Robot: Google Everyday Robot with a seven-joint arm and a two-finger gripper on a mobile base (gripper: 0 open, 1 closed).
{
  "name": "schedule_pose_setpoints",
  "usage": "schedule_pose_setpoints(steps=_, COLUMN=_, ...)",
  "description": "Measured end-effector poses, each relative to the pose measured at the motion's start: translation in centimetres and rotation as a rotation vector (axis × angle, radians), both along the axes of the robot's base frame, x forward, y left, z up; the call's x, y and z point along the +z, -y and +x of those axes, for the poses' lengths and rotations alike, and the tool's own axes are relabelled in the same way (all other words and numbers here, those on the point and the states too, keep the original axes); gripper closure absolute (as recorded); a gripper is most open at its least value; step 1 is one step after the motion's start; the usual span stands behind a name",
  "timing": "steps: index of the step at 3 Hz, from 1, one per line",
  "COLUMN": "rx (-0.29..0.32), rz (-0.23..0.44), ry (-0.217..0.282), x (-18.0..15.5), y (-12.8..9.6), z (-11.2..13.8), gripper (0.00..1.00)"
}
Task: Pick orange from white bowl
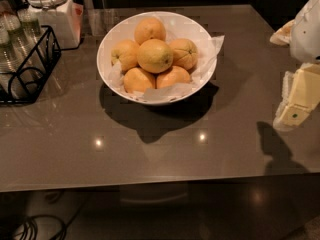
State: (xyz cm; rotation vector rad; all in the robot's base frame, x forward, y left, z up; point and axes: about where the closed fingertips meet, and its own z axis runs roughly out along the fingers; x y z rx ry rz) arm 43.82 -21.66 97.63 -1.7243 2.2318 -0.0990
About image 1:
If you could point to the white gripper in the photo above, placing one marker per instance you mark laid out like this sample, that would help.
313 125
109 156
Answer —
306 34

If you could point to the orange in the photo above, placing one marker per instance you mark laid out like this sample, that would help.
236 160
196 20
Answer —
185 53
138 80
173 75
155 56
125 53
149 28

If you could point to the front right orange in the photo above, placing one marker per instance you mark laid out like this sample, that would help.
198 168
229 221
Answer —
173 75

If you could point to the white ceramic bowl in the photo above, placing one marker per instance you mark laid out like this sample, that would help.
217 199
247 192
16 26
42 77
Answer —
113 34

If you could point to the top centre orange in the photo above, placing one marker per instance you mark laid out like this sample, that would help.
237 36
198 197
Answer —
155 56

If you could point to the back orange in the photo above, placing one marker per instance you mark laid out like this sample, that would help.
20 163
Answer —
149 28

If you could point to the front left orange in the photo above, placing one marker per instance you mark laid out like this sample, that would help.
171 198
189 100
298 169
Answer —
138 80

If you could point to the white paper liner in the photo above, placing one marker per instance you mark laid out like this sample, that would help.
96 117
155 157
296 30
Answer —
206 57

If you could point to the white ceramic lidded jar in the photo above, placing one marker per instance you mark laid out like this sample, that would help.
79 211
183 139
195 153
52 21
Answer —
65 18

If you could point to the clear drinking glass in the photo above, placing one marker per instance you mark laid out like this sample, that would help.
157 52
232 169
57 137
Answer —
8 59
29 22
16 33

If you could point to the black wire rack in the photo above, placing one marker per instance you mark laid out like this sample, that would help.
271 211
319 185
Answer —
25 84

